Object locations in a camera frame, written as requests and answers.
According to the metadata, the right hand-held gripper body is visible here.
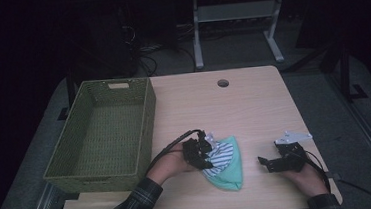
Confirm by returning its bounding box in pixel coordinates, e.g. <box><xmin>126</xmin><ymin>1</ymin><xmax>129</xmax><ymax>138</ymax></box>
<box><xmin>268</xmin><ymin>129</ymin><xmax>316</xmax><ymax>175</ymax></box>

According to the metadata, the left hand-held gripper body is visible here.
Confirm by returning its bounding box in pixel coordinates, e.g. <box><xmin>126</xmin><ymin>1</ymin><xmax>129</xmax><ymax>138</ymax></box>
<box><xmin>180</xmin><ymin>128</ymin><xmax>220</xmax><ymax>168</ymax></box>

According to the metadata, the mint green striped bib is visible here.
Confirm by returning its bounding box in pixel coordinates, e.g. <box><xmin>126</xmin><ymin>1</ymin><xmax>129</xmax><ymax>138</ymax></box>
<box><xmin>198</xmin><ymin>134</ymin><xmax>245</xmax><ymax>194</ymax></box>

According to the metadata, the green woven basket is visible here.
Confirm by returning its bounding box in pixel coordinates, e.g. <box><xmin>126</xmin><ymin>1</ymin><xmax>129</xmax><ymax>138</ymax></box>
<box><xmin>36</xmin><ymin>75</ymin><xmax>164</xmax><ymax>199</ymax></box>

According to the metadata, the person's right hand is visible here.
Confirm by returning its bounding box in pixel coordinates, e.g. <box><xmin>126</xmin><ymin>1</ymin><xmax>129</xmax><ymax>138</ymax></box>
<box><xmin>280</xmin><ymin>162</ymin><xmax>329</xmax><ymax>200</ymax></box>

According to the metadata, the person's left hand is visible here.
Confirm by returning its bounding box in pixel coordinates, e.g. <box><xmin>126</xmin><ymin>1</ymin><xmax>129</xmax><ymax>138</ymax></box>
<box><xmin>144</xmin><ymin>141</ymin><xmax>199</xmax><ymax>188</ymax></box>

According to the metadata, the grey table edge clip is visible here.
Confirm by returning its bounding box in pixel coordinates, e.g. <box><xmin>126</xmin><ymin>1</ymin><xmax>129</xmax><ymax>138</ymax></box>
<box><xmin>323</xmin><ymin>171</ymin><xmax>342</xmax><ymax>182</ymax></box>

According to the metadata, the black metal stand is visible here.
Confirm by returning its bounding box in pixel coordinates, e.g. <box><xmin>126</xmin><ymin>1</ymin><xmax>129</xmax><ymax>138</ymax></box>
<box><xmin>333</xmin><ymin>39</ymin><xmax>369</xmax><ymax>103</ymax></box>
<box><xmin>52</xmin><ymin>69</ymin><xmax>79</xmax><ymax>122</ymax></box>

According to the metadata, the white metal stand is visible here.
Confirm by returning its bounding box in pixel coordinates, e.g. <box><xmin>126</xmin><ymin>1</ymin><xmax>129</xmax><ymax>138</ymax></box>
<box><xmin>188</xmin><ymin>0</ymin><xmax>287</xmax><ymax>71</ymax></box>

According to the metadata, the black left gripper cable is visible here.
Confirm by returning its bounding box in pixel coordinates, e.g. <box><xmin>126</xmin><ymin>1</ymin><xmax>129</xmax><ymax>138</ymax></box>
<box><xmin>142</xmin><ymin>128</ymin><xmax>208</xmax><ymax>176</ymax></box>

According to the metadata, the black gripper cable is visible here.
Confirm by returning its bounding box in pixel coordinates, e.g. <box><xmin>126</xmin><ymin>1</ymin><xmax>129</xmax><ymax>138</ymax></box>
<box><xmin>142</xmin><ymin>128</ymin><xmax>208</xmax><ymax>176</ymax></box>
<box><xmin>305</xmin><ymin>147</ymin><xmax>332</xmax><ymax>194</ymax></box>

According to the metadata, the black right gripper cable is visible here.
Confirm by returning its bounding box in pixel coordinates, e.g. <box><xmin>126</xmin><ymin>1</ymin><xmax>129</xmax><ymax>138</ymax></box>
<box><xmin>305</xmin><ymin>147</ymin><xmax>332</xmax><ymax>194</ymax></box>

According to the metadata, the black cable on floor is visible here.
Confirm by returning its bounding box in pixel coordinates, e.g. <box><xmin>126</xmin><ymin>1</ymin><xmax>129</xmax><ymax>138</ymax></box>
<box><xmin>338</xmin><ymin>176</ymin><xmax>371</xmax><ymax>209</ymax></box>

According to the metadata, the tangle of black cables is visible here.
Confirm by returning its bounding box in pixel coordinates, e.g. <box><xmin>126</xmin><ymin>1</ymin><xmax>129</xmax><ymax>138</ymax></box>
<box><xmin>123</xmin><ymin>18</ymin><xmax>199</xmax><ymax>79</ymax></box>

